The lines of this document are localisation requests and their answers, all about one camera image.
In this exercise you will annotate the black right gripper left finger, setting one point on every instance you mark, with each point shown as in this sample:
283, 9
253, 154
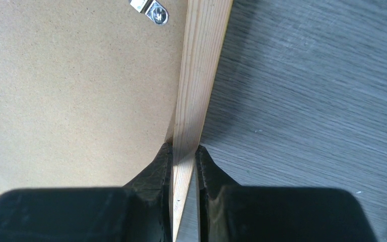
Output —
137, 211

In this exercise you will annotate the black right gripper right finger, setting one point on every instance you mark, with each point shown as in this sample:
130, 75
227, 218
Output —
228, 211

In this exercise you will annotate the yellow picture frame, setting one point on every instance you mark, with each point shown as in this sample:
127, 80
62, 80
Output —
89, 90

